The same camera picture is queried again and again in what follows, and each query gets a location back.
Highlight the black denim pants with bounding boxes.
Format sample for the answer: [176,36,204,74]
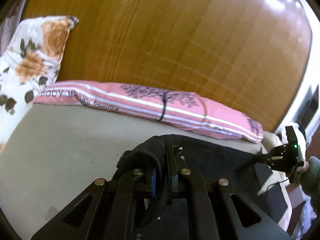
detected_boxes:
[113,134,292,230]

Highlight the person's right hand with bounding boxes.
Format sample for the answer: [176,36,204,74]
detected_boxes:
[296,161,309,173]

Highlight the beige cushion at bedside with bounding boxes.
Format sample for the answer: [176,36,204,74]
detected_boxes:
[261,131,283,154]

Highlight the beige textured mattress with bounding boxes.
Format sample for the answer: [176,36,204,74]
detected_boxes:
[0,103,292,240]

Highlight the pink striped baby pillow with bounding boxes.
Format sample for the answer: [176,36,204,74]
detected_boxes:
[34,80,264,143]

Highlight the wooden bamboo headboard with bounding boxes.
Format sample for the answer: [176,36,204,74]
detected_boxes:
[22,0,312,132]

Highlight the white floral pillow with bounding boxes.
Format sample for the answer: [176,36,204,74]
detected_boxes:
[1,16,79,150]

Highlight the beige patterned curtain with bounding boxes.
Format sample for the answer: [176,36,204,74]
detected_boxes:
[1,0,23,55]

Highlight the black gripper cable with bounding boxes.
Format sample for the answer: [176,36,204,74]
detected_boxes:
[264,177,291,205]

